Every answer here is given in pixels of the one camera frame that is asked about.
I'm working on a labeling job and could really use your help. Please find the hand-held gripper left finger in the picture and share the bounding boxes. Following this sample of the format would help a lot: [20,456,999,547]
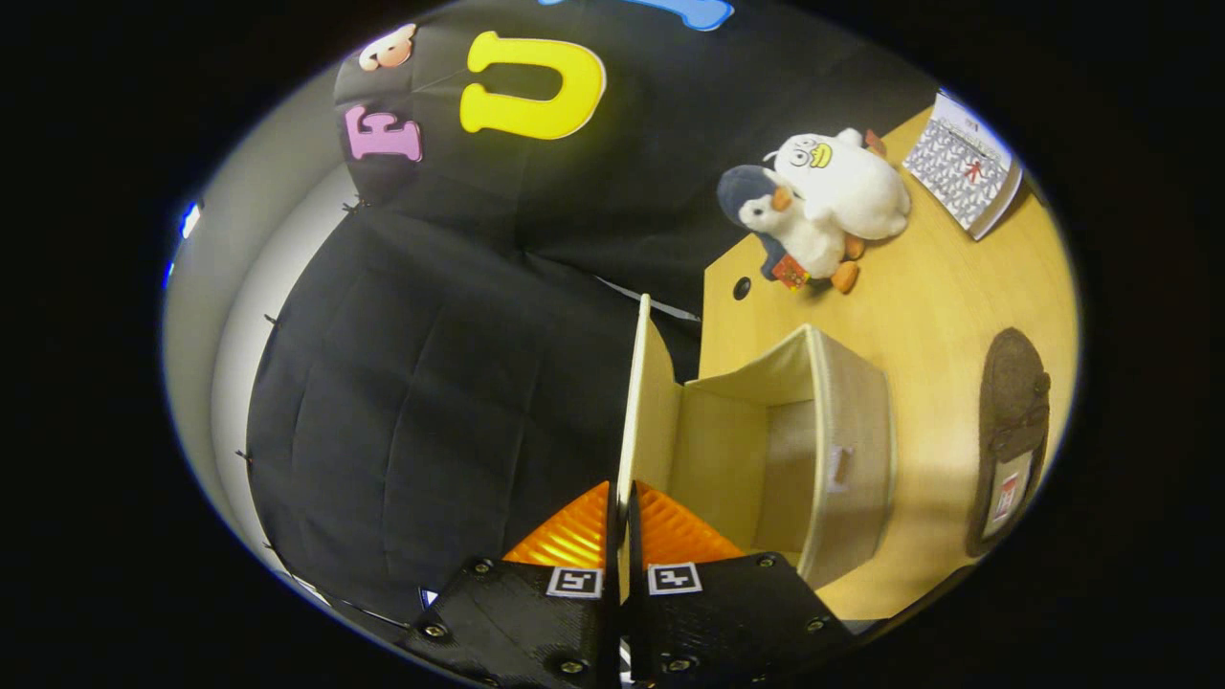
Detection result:
[395,480,623,689]

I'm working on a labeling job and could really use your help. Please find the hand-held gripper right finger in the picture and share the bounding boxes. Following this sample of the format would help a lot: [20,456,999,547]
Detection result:
[624,480,858,689]

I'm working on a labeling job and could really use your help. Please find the beige fabric storage box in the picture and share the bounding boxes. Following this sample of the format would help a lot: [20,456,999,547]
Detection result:
[617,295,898,604]

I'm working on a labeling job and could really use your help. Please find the brown fuzzy shoe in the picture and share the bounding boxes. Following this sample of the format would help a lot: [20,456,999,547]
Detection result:
[965,327,1052,558]

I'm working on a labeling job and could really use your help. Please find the thin white strip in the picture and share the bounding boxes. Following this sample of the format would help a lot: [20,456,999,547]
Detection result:
[593,276,702,322]

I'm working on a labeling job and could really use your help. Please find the grey white penguin plush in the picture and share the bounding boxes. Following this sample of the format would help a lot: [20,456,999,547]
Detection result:
[717,165,860,295]

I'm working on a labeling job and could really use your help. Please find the white duck plush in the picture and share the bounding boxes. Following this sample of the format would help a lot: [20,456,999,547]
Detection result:
[764,127,912,242]

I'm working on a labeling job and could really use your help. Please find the grey patterned white book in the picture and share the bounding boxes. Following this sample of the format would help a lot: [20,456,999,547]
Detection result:
[902,89,1023,240]

